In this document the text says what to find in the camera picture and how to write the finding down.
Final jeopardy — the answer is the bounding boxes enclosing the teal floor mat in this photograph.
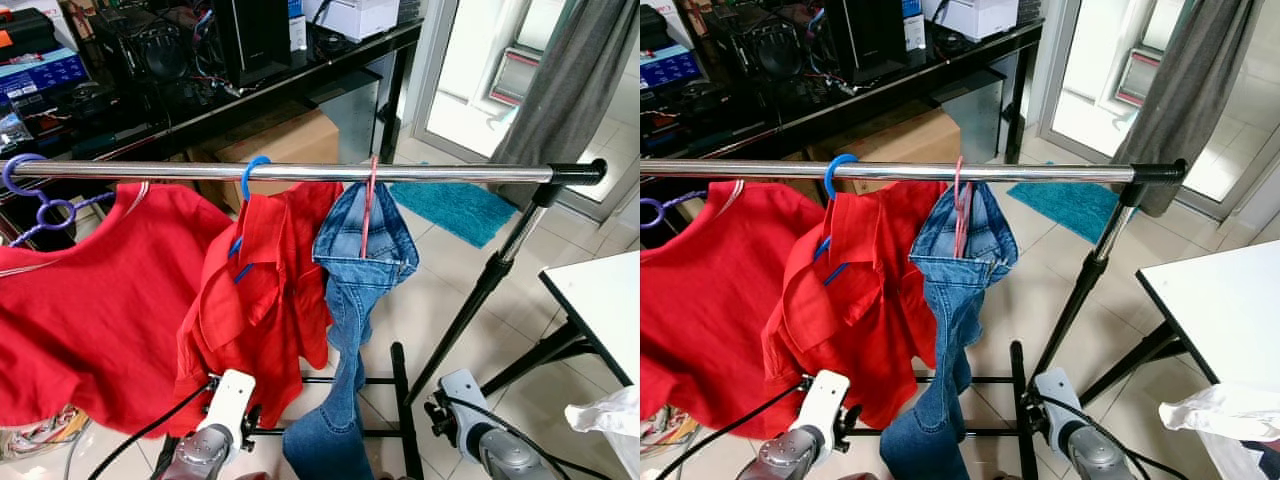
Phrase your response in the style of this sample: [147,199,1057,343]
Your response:
[1008,182,1123,244]
[388,180,521,249]

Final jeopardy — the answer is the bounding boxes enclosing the chrome and black clothes rack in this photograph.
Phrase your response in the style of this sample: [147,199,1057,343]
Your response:
[640,158,1188,480]
[5,158,608,480]

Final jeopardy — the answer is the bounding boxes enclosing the white device box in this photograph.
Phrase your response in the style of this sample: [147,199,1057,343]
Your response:
[303,0,401,43]
[920,0,1021,43]

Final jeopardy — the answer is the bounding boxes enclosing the red polo shirt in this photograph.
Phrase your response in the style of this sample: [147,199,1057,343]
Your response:
[762,180,946,431]
[175,182,346,429]

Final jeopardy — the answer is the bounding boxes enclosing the black desk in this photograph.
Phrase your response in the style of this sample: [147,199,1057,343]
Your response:
[0,18,423,166]
[640,20,1044,166]

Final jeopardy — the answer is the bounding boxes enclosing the black computer tower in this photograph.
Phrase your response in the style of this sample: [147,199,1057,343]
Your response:
[825,0,908,86]
[210,0,293,88]

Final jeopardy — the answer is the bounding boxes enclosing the blue printed box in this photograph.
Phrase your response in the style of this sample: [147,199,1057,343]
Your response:
[640,45,703,89]
[0,48,91,101]

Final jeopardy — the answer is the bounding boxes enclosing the pink hanger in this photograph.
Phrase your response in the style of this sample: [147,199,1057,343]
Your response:
[358,157,381,259]
[952,157,973,259]

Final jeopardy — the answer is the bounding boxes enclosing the brown cardboard box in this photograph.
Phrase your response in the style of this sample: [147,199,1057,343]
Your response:
[190,108,341,206]
[805,108,961,191]

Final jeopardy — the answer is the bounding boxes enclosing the purple hanger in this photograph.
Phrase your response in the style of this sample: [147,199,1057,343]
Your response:
[0,153,116,249]
[640,190,706,233]

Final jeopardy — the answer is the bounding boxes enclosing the grey curtain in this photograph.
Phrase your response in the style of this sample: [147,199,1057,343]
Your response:
[1110,0,1266,218]
[490,0,641,183]

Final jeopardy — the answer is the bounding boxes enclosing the white table black legs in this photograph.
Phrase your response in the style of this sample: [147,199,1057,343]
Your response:
[1080,240,1280,406]
[480,250,641,401]

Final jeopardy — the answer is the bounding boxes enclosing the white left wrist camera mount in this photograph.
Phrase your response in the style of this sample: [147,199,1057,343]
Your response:
[203,369,257,441]
[800,369,851,441]

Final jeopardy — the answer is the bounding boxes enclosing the red T-shirt white trim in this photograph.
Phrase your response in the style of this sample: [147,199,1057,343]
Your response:
[0,182,236,436]
[640,180,801,426]

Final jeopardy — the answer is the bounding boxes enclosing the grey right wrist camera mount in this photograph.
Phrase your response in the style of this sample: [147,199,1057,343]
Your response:
[1033,367,1083,431]
[440,369,493,441]

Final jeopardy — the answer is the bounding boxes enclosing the white T-shirt red black print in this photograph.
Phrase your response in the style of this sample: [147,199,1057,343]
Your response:
[565,385,641,441]
[1160,383,1280,480]

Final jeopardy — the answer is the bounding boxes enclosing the blue denim jeans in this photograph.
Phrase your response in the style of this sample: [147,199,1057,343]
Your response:
[880,180,1019,480]
[283,180,421,480]

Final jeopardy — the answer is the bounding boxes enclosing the grey metal cabinet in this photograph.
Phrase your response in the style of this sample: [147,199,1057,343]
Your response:
[925,72,1006,161]

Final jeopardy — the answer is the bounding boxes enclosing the grey box red trim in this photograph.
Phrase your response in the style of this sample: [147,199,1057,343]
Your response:
[488,47,543,108]
[1115,45,1166,108]

